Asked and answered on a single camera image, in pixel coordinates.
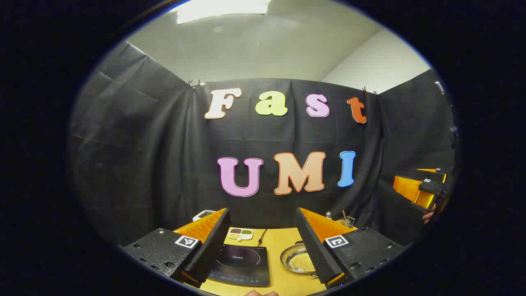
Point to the white toaster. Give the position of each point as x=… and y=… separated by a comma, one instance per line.
x=204, y=214

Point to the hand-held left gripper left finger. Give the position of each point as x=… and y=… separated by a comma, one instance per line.
x=211, y=250

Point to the white divided dish of beans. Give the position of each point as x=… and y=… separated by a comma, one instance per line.
x=240, y=234

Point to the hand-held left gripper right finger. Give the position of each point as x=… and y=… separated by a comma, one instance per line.
x=316, y=250

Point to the black induction cooktop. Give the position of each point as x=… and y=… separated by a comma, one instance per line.
x=240, y=263

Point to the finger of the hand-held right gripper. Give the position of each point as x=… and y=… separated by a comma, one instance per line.
x=411, y=191
x=431, y=176

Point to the pile of yellow soybeans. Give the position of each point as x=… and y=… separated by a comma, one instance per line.
x=303, y=262

